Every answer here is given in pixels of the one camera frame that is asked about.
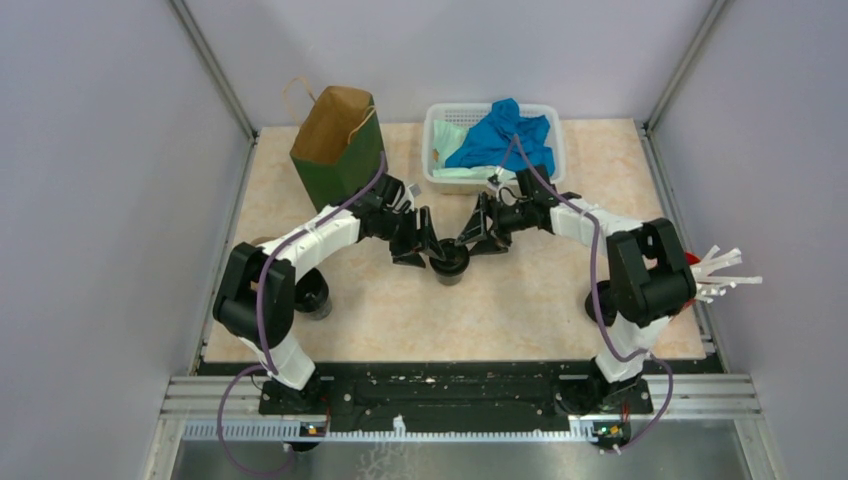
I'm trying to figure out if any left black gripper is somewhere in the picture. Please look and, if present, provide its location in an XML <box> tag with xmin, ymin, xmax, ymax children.
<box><xmin>376</xmin><ymin>205</ymin><xmax>445</xmax><ymax>268</ymax></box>

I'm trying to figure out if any green brown paper bag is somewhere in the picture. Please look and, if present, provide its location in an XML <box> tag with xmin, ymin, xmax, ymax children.
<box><xmin>281</xmin><ymin>77</ymin><xmax>385</xmax><ymax>211</ymax></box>

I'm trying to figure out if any cardboard cup carrier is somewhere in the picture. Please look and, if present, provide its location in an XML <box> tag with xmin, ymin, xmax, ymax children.
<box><xmin>250</xmin><ymin>236</ymin><xmax>275</xmax><ymax>246</ymax></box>

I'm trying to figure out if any dark coffee cup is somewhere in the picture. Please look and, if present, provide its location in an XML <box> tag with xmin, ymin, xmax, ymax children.
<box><xmin>429</xmin><ymin>238</ymin><xmax>472</xmax><ymax>287</ymax></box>
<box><xmin>294</xmin><ymin>268</ymin><xmax>332</xmax><ymax>321</ymax></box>

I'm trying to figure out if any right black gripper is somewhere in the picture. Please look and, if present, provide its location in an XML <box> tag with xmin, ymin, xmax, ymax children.
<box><xmin>455</xmin><ymin>193</ymin><xmax>533</xmax><ymax>258</ymax></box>

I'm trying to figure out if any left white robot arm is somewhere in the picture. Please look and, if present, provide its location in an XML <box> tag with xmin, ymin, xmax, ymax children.
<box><xmin>212</xmin><ymin>175</ymin><xmax>446</xmax><ymax>414</ymax></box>

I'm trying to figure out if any light green cloth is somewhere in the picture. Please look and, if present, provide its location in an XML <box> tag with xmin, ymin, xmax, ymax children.
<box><xmin>430</xmin><ymin>120</ymin><xmax>516</xmax><ymax>183</ymax></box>

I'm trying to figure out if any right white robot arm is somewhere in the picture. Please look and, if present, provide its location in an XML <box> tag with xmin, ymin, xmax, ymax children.
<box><xmin>456</xmin><ymin>167</ymin><xmax>696</xmax><ymax>412</ymax></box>

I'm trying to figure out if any white plastic basket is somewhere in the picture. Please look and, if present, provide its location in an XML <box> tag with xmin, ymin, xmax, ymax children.
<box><xmin>422</xmin><ymin>102</ymin><xmax>568</xmax><ymax>197</ymax></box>

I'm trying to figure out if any blue cloth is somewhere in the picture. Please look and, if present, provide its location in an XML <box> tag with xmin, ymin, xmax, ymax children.
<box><xmin>445</xmin><ymin>98</ymin><xmax>557</xmax><ymax>175</ymax></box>

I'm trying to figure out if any white cable duct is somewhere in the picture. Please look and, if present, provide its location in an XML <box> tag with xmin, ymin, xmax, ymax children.
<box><xmin>183</xmin><ymin>416</ymin><xmax>623</xmax><ymax>443</ymax></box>

